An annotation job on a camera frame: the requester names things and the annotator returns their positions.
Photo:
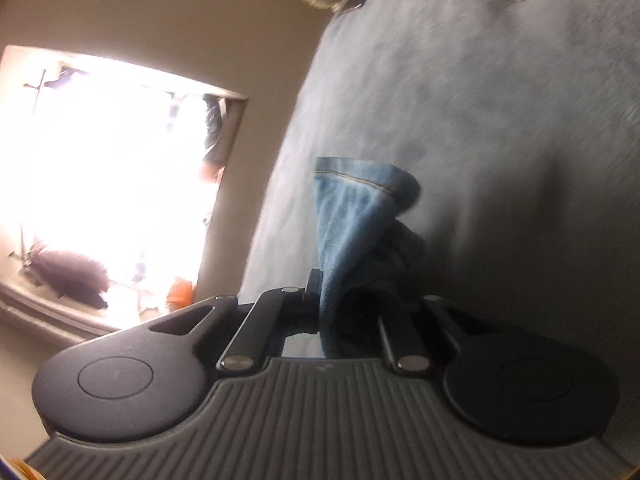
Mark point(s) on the dark hanging clothing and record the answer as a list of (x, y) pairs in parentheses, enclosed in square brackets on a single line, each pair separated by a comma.
[(70, 272)]

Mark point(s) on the box with dark shoes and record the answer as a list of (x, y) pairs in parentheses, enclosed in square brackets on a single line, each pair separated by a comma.
[(217, 125)]

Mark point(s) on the blue jeans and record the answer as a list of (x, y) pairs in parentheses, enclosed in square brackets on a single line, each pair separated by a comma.
[(350, 220)]

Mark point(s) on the terracotta pot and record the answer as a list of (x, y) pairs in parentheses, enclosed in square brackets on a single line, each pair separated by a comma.
[(212, 174)]

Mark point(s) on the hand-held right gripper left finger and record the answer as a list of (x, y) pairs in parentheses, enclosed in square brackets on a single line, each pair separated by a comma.
[(314, 300)]

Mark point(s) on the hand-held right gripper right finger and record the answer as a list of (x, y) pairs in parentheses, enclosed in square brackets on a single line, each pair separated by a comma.
[(402, 347)]

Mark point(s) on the grey bed blanket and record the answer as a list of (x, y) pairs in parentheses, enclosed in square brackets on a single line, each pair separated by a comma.
[(500, 135)]

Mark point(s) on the orange bag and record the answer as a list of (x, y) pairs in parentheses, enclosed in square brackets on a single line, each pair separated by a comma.
[(180, 294)]

